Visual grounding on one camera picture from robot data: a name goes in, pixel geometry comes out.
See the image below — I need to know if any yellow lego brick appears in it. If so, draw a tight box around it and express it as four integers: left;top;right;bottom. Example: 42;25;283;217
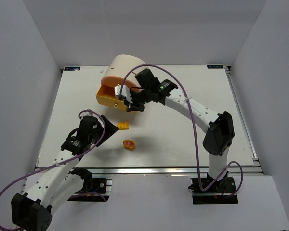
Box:
117;122;129;130

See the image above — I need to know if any orange oval lego piece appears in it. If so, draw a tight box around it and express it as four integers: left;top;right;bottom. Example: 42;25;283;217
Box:
123;140;135;151

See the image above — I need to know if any yellow drawer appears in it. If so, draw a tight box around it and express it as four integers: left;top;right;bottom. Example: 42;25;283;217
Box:
96;84;127;111

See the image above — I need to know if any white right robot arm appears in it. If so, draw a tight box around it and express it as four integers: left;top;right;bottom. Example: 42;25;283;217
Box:
115;68;235;181

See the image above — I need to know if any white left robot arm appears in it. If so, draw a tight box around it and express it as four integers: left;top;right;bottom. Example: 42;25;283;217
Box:
11;113;119;231

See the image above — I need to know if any cream drawer cabinet shell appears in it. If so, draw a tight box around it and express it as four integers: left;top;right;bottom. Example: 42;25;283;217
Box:
104;54;145;79

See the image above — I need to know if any left blue corner label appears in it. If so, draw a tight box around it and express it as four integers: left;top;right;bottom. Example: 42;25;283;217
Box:
64;66;80;71

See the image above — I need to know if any blue corner label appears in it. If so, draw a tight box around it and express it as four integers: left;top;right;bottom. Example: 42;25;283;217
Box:
207;64;224;69
64;66;80;71

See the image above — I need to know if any right blue corner label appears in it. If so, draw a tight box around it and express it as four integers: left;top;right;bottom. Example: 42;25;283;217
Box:
207;64;224;69

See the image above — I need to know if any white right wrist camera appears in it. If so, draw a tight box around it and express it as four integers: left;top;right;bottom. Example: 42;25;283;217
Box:
114;85;131;103

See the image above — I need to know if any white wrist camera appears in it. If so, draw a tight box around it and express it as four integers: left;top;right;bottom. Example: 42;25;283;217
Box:
78;109;93;119
114;85;131;103

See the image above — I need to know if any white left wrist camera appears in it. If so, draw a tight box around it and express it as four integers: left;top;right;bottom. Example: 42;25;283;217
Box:
78;109;93;119

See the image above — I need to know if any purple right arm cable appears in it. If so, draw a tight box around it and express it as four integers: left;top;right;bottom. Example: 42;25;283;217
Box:
120;63;244;198

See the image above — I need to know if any aluminium table front rail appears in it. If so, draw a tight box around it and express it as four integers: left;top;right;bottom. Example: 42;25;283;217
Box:
87;164;263;175

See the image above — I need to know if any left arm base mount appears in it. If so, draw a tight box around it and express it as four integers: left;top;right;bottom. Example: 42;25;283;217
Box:
68;168;112;202

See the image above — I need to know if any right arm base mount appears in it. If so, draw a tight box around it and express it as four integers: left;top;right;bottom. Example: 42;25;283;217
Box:
188;171;238;205

